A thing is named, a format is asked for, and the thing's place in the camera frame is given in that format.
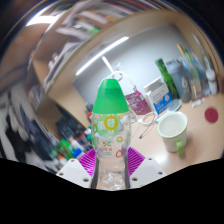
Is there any grey shaker bottle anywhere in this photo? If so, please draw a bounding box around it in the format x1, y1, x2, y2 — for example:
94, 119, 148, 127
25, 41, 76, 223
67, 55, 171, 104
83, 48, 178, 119
165, 59, 193, 103

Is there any magenta foil pouch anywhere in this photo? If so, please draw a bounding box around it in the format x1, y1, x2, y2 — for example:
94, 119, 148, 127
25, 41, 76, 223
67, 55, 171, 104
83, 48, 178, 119
124, 90, 152, 116

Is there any slim green-capped bottle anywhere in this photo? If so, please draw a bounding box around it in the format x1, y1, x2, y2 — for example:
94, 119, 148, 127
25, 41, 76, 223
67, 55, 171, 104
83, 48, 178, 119
183, 48, 205, 99

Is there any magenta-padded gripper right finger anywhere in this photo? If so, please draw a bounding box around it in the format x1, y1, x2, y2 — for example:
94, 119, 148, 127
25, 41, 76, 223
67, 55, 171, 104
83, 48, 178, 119
125, 146, 168, 189

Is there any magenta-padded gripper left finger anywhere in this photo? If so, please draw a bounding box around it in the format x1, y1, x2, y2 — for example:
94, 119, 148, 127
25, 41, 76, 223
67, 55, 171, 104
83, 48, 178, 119
56, 148, 98, 189

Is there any flat round red coaster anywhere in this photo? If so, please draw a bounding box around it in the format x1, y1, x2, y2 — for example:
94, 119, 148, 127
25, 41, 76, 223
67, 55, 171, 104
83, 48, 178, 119
204, 106, 219, 124

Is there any yellow-capped drink bottle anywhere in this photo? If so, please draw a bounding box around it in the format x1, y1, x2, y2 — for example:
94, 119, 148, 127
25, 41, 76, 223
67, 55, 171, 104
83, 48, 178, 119
176, 43, 199, 99

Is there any light blue hairbrush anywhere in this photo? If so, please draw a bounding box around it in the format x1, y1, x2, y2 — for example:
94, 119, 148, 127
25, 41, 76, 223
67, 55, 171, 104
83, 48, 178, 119
156, 98, 183, 123

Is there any white cable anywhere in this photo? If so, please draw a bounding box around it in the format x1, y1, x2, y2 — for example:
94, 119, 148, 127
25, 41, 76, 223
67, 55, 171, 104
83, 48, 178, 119
111, 63, 158, 139

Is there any blue and white carton box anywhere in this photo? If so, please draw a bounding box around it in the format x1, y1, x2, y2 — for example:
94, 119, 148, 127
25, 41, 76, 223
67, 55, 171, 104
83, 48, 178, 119
143, 77, 173, 115

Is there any clear bottle with green cap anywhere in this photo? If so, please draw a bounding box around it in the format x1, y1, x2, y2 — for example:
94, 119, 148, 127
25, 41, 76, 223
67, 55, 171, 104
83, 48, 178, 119
91, 78, 132, 190

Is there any white light bar lamp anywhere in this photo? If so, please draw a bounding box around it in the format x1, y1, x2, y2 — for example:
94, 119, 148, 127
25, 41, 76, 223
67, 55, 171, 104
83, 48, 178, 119
75, 35, 130, 77

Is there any white mug with green handle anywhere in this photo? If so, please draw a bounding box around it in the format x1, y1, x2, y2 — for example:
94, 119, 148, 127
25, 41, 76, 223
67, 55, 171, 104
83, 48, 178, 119
156, 111, 189, 156

